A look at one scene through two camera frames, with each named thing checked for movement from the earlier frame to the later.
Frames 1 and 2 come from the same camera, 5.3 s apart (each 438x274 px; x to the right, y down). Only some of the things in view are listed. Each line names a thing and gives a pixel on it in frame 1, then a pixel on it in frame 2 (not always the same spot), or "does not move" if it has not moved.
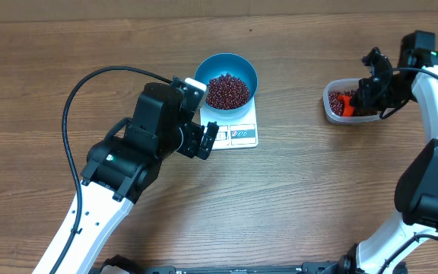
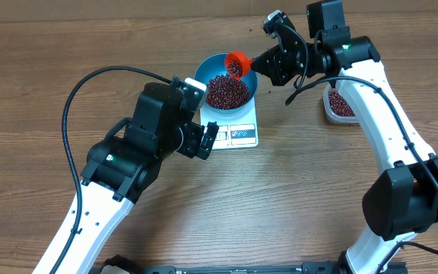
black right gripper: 368,106 → 280,73
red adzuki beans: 337,106 does not move
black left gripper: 195,132 does not move
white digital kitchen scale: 236,132 does not move
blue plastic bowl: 214,65 does not move
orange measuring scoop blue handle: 347,109 → 237,65
